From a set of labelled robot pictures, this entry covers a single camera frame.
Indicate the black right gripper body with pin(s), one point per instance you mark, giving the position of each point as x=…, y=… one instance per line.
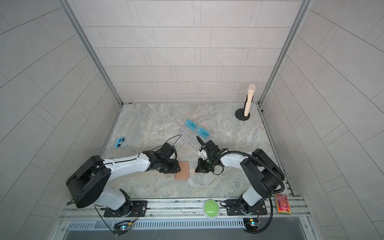
x=206, y=165

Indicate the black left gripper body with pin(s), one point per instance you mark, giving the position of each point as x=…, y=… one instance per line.
x=169, y=167

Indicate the tan leather card holder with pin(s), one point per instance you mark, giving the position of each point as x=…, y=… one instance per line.
x=185, y=173

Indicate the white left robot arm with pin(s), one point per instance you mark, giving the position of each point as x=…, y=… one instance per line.
x=87, y=185

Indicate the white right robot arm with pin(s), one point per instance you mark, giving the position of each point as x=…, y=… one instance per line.
x=265, y=177

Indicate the teal VIP card rear right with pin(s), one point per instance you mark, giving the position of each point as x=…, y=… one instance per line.
x=204, y=134

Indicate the teal vip card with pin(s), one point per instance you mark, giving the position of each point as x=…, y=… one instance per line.
x=204, y=134
x=191, y=125

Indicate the clear acrylic card stand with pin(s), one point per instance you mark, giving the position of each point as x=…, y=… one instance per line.
x=190, y=138

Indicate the teal VIP card rear left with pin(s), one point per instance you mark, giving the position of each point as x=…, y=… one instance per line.
x=191, y=125

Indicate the red patterned card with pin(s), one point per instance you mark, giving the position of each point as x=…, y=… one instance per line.
x=283, y=205

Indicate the blue toy car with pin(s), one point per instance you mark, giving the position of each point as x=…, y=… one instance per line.
x=119, y=142

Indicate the beige microphone on black stand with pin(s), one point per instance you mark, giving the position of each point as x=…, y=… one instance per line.
x=244, y=113

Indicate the green push button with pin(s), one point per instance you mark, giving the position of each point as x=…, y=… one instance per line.
x=211, y=209

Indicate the left circuit board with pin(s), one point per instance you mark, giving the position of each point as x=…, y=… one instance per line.
x=123, y=227

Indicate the circuit board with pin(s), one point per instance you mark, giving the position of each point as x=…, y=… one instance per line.
x=251, y=225
x=123, y=227

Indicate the right circuit board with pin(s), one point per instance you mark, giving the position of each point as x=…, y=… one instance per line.
x=251, y=225

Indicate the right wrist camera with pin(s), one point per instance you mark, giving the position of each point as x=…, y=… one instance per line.
x=203, y=154

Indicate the aluminium rail base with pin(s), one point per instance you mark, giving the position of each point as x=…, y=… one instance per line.
x=180, y=214

